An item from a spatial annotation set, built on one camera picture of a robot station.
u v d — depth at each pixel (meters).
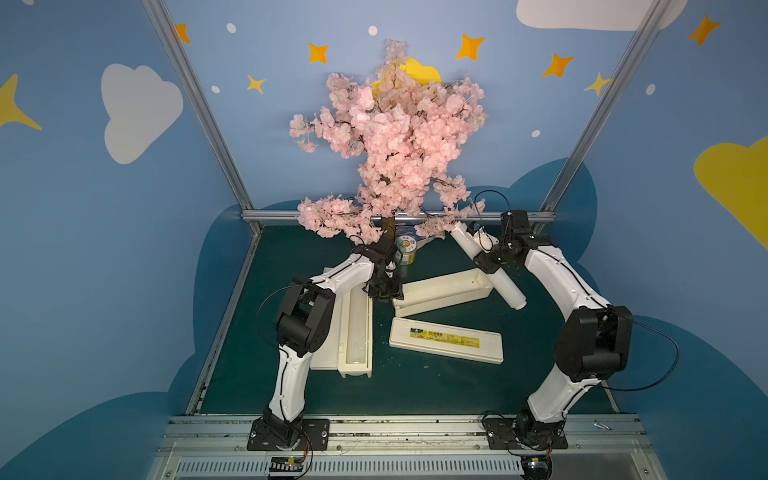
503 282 0.89
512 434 0.74
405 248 1.04
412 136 0.73
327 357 0.80
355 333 0.85
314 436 0.74
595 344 0.47
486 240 0.80
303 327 0.54
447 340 0.88
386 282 0.84
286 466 0.73
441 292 1.01
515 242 0.66
